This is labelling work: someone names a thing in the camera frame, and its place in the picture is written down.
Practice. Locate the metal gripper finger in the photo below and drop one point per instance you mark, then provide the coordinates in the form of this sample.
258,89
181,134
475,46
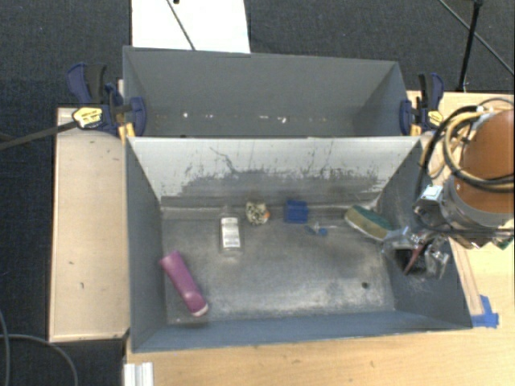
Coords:
413,255
436,259

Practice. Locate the yellow and green sponge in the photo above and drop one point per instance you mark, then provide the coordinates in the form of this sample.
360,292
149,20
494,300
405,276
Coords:
368,221

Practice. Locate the small blue clip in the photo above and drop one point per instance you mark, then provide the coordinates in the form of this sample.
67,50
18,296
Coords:
316,230

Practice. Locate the blue block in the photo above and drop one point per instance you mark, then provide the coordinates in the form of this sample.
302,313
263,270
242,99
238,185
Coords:
295,211

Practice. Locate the grey metal bin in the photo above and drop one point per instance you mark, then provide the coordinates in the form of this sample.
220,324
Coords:
281,272

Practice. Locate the beige crumpled toy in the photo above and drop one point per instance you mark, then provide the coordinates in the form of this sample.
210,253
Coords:
256,213

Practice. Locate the clear glass bottle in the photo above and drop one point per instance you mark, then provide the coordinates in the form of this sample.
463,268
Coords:
230,233

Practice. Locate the purple plastic bottle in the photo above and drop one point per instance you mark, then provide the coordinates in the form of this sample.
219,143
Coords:
183,282

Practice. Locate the pale wood board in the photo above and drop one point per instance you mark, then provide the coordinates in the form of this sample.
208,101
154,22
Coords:
88,235

